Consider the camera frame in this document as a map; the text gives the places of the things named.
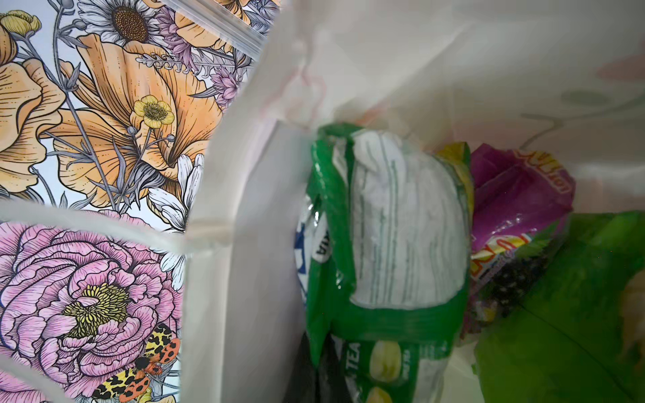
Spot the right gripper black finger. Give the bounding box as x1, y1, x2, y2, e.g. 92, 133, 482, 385
282, 334, 348, 403

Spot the green Fox's lemon candy bag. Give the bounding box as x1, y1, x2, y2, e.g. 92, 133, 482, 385
294, 124, 474, 402

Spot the green Lay's chips bag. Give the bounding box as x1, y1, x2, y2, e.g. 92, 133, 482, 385
475, 211, 644, 402

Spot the purple raisin snack bag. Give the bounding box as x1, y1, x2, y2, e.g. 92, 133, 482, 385
464, 144, 576, 334

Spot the white paper gift bag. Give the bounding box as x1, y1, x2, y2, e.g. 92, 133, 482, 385
1, 1, 644, 402

